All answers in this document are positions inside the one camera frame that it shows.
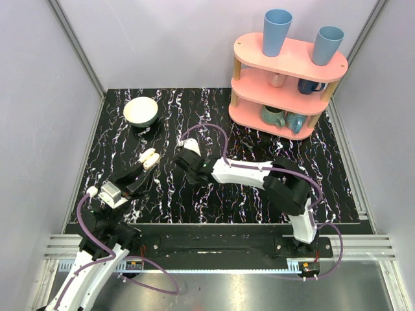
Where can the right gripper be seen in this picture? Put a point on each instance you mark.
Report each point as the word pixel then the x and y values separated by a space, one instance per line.
pixel 191 178

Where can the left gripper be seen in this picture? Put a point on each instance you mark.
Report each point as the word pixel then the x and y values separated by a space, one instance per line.
pixel 124 183

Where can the beige earbud charging case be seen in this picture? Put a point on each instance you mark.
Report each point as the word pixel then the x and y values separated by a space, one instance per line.
pixel 149 158

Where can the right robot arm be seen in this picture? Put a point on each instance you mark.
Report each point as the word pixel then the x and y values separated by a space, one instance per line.
pixel 287 189

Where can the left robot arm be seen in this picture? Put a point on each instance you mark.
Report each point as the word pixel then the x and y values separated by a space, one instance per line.
pixel 106 239

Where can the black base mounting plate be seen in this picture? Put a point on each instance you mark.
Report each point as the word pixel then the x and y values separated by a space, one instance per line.
pixel 270 240

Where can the white ceramic bowl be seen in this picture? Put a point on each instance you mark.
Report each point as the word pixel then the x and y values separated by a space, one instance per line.
pixel 141 112

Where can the green glazed mug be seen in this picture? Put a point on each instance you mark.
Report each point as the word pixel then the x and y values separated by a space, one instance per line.
pixel 273 116

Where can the light blue mug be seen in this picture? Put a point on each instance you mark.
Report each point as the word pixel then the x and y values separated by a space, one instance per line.
pixel 294 121

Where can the pink mug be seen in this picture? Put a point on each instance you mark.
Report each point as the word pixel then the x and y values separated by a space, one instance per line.
pixel 276 79

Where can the dark blue mug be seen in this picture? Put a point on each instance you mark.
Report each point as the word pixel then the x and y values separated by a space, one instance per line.
pixel 307 87

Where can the pink three-tier shelf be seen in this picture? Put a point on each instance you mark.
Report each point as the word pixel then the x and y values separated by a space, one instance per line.
pixel 250 89

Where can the tall blue cup left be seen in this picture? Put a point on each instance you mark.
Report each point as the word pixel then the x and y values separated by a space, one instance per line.
pixel 276 26

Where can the tall blue cup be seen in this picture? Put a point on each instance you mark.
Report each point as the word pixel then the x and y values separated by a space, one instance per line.
pixel 327 42
pixel 276 26

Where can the tall blue cup right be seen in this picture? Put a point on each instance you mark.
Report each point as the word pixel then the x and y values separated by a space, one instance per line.
pixel 327 42

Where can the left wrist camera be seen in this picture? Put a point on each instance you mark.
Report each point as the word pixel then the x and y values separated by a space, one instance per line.
pixel 108 194

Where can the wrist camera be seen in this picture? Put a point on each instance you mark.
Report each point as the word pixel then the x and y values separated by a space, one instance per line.
pixel 189 144
pixel 108 194

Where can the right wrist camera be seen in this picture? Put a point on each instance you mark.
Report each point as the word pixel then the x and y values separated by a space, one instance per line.
pixel 189 144

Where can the aluminium rail frame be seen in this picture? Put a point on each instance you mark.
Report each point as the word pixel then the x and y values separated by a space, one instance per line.
pixel 349 243

